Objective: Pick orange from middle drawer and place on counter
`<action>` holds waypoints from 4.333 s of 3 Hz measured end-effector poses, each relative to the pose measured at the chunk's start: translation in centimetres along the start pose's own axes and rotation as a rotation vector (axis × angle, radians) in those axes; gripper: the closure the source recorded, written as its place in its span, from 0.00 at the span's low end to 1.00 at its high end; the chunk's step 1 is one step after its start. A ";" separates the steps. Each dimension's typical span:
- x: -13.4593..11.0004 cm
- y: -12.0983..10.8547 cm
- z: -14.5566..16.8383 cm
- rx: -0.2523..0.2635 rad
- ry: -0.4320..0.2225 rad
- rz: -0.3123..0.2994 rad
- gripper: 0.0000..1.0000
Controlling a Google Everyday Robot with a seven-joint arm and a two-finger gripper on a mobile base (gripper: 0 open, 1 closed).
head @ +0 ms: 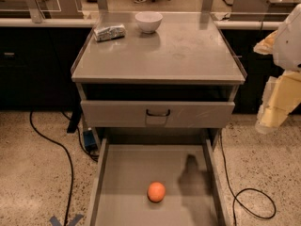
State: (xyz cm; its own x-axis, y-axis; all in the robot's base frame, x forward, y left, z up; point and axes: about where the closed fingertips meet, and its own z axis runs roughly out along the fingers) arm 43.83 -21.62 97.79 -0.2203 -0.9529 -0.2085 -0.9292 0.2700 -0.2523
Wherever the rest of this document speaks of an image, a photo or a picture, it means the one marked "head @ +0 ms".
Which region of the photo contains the open middle drawer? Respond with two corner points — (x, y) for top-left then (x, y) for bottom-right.
(85, 138), (230, 226)

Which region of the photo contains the closed top drawer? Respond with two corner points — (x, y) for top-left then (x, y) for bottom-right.
(81, 100), (235, 128)

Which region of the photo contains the black cable floor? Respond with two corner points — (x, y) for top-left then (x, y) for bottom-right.
(218, 132), (277, 226)
(28, 110), (75, 226)

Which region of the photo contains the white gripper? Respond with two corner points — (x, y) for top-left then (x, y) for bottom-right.
(253, 4), (301, 134)

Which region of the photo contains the blue tape floor mark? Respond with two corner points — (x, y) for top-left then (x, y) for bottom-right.
(49, 214), (84, 226)

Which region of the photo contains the silver foil snack bag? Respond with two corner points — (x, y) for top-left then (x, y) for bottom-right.
(93, 24), (126, 42)

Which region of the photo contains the blue power box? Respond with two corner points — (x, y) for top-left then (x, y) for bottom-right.
(83, 130), (97, 152)

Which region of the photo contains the grey metal drawer cabinet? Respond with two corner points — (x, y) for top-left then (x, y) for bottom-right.
(72, 12), (246, 143)

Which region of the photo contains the black cable right floor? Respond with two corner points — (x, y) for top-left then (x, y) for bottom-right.
(218, 132), (277, 226)

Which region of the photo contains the white ceramic bowl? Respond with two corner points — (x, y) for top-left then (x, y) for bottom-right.
(135, 11), (163, 33)

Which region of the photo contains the black drawer handle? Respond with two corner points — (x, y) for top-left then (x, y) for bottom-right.
(146, 109), (171, 117)

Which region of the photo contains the orange fruit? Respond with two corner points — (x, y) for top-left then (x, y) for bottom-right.
(147, 182), (166, 203)

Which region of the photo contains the black cable left floor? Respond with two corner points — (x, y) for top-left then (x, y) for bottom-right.
(28, 110), (75, 226)

